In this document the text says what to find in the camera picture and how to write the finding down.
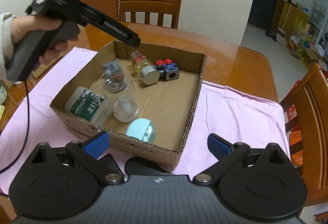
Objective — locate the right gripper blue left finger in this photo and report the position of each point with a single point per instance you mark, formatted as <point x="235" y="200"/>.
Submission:
<point x="97" y="145"/>

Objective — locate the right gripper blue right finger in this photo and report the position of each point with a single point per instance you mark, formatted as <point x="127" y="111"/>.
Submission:
<point x="218" y="146"/>

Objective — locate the black oval case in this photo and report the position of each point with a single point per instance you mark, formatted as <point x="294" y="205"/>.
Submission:
<point x="144" y="167"/>

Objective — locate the white green medical bottle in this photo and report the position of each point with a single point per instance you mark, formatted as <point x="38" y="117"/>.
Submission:
<point x="90" y="106"/>

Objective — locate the mint green earbud case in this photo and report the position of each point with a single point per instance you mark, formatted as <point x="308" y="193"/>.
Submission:
<point x="142" y="129"/>

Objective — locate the grey plush toy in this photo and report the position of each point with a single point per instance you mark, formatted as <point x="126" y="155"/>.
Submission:
<point x="112" y="67"/>

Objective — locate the blue black toy train block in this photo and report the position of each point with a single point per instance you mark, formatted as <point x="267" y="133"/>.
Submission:
<point x="167" y="69"/>

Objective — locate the gold capsule bottle silver cap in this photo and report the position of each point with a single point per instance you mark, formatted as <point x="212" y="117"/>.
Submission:
<point x="143" y="68"/>

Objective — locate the black square device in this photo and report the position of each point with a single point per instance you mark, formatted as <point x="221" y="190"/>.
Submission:
<point x="110" y="162"/>

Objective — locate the clear plastic cup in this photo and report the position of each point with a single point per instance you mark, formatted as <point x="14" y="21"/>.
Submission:
<point x="115" y="83"/>

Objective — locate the white sleeve forearm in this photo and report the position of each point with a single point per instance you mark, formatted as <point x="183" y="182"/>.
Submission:
<point x="6" y="45"/>

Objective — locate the person left hand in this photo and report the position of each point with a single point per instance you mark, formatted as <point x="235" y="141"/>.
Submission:
<point x="33" y="30"/>

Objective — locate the pink table cloth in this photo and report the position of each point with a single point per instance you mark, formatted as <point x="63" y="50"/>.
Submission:
<point x="231" y="114"/>

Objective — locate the brown cardboard box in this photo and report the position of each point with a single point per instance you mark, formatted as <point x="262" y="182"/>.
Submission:
<point x="133" y="100"/>

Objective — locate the wooden chair at right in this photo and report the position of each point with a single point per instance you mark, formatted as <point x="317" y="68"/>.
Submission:
<point x="309" y="98"/>

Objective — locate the wooden chair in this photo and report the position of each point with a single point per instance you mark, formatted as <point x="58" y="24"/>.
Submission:
<point x="309" y="98"/>
<point x="161" y="7"/>

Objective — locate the wooden chair at far side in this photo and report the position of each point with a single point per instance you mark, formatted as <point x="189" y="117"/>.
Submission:
<point x="161" y="7"/>

